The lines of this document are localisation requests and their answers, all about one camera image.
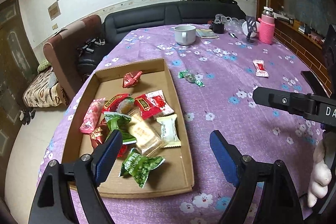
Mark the clear glass jar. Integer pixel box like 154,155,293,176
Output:
226,17,246,33

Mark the green twist-wrapped candy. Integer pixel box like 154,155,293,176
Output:
178,70,205,87

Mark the purple floral tablecloth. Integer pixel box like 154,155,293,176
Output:
37,23,336,224

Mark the dark wooden door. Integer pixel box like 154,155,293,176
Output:
0,0,40,161

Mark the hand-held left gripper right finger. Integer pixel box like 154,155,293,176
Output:
209,130,305,224

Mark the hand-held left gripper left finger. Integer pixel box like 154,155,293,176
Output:
28,130,123,224

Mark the pink thermos bottle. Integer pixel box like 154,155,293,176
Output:
258,7,276,45

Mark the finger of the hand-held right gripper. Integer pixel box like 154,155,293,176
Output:
252,87,318,119
301,70,332,98

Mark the person's right hand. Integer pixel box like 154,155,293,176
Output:
307,135,332,208

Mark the green pamphlet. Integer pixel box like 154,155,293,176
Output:
196,28,219,39

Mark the red and white snack packet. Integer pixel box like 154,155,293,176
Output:
146,91,175,117

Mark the small red snack packet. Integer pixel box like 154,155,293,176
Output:
117,144,129,159

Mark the small red white candy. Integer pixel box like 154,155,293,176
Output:
253,59,269,78

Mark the tan biscuit packet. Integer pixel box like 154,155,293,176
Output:
129,114,168,156

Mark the dark red white-print snack packet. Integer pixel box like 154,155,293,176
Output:
90,119,111,149

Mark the white mug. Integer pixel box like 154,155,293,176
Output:
174,25,197,45

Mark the pile of small metal gadgets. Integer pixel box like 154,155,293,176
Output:
77,38,105,54

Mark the green pillow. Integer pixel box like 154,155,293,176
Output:
37,59,51,73

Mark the red yellow-label snack packet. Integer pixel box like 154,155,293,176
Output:
102,93,132,114

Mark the gold wall plaque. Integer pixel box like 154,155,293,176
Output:
48,2,61,20

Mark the pink snack packet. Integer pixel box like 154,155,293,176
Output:
79,98,105,134

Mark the patterned daybed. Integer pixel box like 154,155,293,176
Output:
23,67,69,108

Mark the dark red foil snack packet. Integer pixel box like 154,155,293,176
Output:
122,71,143,88

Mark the black cup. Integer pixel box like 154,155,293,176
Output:
212,14,227,34

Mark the brown armchair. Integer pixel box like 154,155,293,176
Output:
43,14,103,106

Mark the cardboard box tray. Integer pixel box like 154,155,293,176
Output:
61,58,195,199

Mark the green pea snack packet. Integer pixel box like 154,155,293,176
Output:
104,112,137,144
119,148,165,188

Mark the black leather sofa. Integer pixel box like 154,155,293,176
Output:
77,0,246,80

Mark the glossy red snack packet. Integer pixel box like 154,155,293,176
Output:
134,94,158,119

